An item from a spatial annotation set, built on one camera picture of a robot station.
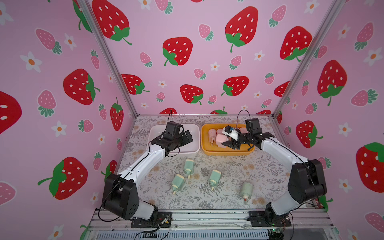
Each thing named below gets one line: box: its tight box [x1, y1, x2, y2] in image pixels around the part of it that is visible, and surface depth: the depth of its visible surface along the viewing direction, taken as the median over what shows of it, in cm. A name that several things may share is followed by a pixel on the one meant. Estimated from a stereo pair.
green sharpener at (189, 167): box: [184, 159, 195, 179], surface depth 87 cm
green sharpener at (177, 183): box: [171, 174, 185, 195], surface depth 81 cm
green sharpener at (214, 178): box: [209, 169, 222, 190], surface depth 83 cm
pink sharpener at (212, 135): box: [208, 129, 217, 146], surface depth 103 cm
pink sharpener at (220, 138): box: [215, 134, 228, 149], surface depth 86 cm
